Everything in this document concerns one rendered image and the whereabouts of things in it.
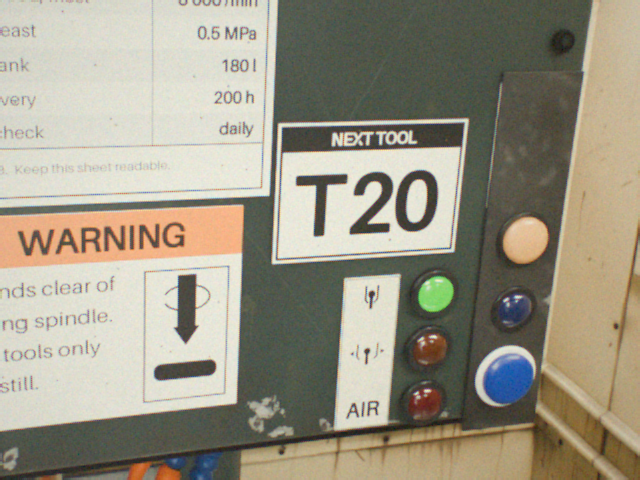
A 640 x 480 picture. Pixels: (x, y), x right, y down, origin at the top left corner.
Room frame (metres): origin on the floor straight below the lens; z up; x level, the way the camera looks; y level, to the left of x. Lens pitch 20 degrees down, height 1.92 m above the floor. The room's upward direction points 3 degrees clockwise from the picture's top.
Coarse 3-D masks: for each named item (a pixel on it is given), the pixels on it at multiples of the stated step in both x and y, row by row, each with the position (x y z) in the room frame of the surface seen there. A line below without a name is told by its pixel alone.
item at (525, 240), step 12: (516, 228) 0.53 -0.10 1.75; (528, 228) 0.53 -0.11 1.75; (540, 228) 0.53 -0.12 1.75; (504, 240) 0.53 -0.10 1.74; (516, 240) 0.52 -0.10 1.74; (528, 240) 0.53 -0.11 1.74; (540, 240) 0.53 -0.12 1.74; (516, 252) 0.52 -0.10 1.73; (528, 252) 0.53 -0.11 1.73; (540, 252) 0.53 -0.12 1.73
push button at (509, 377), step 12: (504, 360) 0.53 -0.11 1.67; (516, 360) 0.53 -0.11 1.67; (492, 372) 0.52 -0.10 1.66; (504, 372) 0.52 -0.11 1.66; (516, 372) 0.53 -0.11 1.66; (528, 372) 0.53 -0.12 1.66; (492, 384) 0.52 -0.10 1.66; (504, 384) 0.52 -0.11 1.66; (516, 384) 0.53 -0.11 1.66; (528, 384) 0.53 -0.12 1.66; (492, 396) 0.52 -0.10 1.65; (504, 396) 0.52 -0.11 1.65; (516, 396) 0.53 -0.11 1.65
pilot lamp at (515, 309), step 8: (512, 296) 0.53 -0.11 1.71; (520, 296) 0.53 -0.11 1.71; (504, 304) 0.53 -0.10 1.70; (512, 304) 0.53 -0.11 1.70; (520, 304) 0.53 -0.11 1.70; (528, 304) 0.53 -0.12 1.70; (504, 312) 0.53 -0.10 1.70; (512, 312) 0.53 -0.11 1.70; (520, 312) 0.53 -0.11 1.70; (528, 312) 0.53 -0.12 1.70; (504, 320) 0.53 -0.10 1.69; (512, 320) 0.53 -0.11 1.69; (520, 320) 0.53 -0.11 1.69
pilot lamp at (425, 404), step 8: (424, 392) 0.51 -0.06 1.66; (432, 392) 0.51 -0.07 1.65; (416, 400) 0.51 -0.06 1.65; (424, 400) 0.51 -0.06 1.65; (432, 400) 0.51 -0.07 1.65; (440, 400) 0.52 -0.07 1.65; (408, 408) 0.51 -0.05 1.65; (416, 408) 0.51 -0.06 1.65; (424, 408) 0.51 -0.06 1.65; (432, 408) 0.51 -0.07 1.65; (416, 416) 0.51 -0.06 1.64; (424, 416) 0.51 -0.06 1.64; (432, 416) 0.52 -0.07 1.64
